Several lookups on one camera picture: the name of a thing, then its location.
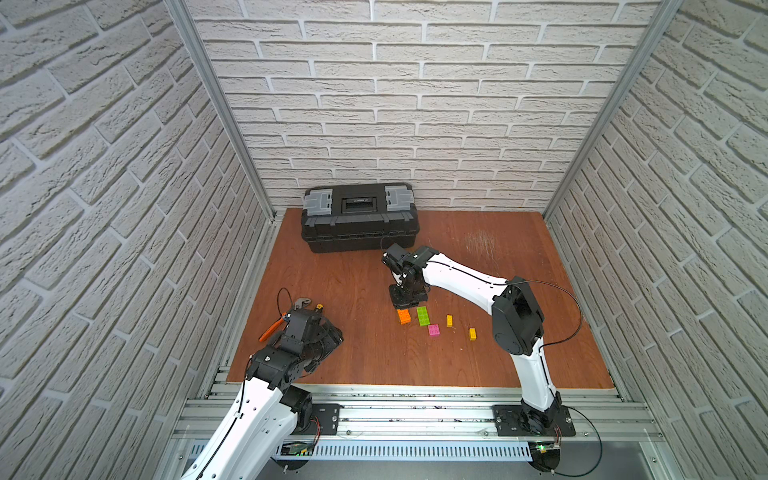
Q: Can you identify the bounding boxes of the green long lego brick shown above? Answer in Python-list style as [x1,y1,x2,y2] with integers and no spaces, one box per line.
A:
[416,307,431,327]

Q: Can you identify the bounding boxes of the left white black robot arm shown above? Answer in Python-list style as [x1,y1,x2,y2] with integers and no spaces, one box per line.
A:
[182,305,343,479]

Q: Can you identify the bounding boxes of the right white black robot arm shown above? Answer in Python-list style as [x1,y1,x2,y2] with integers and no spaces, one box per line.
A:
[382,244,562,434]

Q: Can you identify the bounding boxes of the black plastic toolbox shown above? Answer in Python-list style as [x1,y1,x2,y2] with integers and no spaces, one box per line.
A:
[301,183,420,253]

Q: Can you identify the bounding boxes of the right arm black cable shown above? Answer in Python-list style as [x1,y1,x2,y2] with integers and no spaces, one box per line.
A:
[379,236,605,479]

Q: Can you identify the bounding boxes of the orange handled pliers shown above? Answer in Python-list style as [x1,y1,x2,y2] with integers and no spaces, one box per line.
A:
[259,297,311,342]

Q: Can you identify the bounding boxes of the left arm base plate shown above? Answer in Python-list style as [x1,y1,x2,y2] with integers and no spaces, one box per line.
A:
[292,403,342,436]

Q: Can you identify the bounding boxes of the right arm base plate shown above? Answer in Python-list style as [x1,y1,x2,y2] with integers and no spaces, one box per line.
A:
[491,402,576,437]

